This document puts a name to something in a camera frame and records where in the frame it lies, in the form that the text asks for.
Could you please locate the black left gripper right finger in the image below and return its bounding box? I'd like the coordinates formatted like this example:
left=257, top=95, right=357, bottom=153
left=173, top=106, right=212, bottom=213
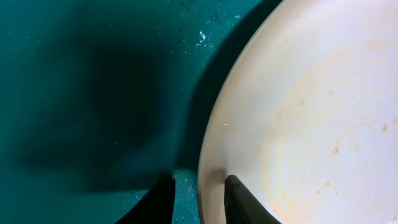
left=224, top=175, right=280, bottom=224

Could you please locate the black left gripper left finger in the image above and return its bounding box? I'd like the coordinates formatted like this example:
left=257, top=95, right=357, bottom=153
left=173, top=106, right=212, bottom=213
left=115, top=174, right=176, bottom=224

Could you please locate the pink-white plate with stain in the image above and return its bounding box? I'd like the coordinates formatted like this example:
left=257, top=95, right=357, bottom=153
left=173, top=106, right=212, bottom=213
left=198, top=0, right=397, bottom=224

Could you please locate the teal plastic tray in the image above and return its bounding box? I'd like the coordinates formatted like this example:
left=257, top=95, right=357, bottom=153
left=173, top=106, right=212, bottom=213
left=1, top=0, right=277, bottom=223

